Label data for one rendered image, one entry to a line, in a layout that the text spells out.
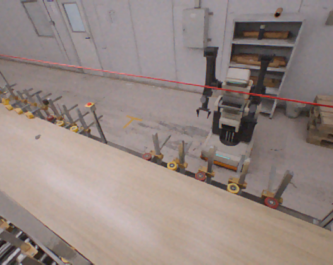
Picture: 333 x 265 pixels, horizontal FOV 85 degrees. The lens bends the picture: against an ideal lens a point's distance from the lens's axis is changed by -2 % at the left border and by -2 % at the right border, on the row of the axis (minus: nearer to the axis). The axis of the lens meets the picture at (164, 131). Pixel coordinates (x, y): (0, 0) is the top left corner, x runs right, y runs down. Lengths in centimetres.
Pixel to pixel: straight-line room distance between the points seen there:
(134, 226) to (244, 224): 70
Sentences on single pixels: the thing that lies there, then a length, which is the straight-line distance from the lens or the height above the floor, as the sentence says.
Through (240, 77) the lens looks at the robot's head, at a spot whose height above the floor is 133.
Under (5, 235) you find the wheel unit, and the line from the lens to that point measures 152.
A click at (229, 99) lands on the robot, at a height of 107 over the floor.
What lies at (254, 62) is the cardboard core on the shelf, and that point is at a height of 96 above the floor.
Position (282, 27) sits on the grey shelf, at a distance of 365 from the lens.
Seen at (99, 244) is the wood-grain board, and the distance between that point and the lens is 138.
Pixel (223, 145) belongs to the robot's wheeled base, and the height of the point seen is 28.
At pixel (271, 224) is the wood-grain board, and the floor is 90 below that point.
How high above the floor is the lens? 212
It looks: 40 degrees down
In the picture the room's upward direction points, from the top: 7 degrees counter-clockwise
